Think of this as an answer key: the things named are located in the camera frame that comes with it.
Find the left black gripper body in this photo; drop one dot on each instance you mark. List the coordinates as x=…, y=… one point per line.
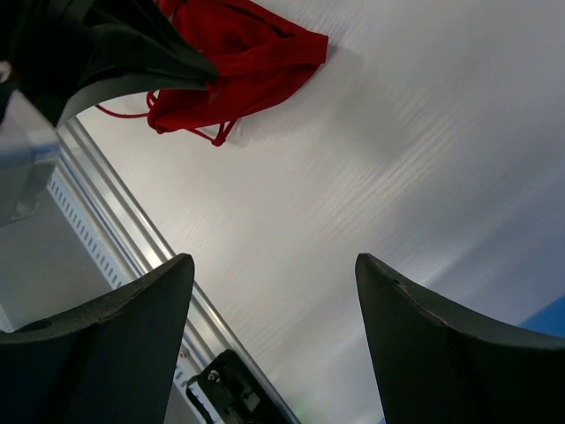
x=47, y=53

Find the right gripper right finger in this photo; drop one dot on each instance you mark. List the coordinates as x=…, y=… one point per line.
x=436, y=361

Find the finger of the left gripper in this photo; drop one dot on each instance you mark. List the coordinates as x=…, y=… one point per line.
x=120, y=48

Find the red bra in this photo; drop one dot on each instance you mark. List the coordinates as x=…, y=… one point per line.
x=262, y=59

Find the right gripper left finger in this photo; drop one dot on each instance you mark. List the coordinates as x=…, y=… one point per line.
x=109, y=360

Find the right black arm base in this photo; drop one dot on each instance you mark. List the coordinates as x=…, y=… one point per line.
x=226, y=391

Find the aluminium front rail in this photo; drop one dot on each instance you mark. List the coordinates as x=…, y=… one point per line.
x=140, y=248

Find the slotted grey cable duct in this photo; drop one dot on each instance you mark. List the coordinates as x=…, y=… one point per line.
x=88, y=230

